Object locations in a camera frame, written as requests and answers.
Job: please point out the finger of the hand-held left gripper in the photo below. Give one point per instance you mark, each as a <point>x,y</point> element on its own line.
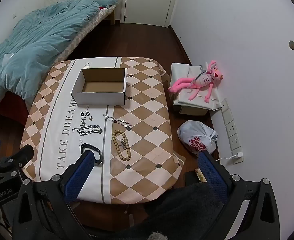
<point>19,156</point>

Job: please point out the white door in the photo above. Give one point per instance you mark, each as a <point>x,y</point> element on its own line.
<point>149,2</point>

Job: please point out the bed with checkered sheet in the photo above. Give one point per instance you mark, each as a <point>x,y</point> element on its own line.
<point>86,32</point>

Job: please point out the round wall cap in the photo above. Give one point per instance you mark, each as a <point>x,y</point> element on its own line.
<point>292,45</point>

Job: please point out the white charger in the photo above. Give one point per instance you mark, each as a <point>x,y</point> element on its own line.
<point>238,154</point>

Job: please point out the checkered printed tablecloth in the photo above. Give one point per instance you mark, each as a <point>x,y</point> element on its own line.
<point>147,120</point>

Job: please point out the white wall socket row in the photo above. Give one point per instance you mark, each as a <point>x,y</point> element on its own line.
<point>230,127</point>

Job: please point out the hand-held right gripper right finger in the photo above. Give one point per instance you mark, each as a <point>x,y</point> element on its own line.
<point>212,175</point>

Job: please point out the white cardboard box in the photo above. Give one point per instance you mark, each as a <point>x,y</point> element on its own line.
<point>99,97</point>

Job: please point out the teal pillow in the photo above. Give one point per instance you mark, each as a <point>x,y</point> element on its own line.
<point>108,2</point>

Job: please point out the small silver earring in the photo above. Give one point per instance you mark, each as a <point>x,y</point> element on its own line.
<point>123,143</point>

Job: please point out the dark cloth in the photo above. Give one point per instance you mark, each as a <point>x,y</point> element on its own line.
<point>187,205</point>

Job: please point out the white plastic bag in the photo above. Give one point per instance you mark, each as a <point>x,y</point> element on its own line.
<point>197,135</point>

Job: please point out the pink plush toy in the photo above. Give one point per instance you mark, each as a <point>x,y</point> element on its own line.
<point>202,80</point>

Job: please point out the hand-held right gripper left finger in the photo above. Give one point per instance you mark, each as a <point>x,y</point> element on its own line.
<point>79,175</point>

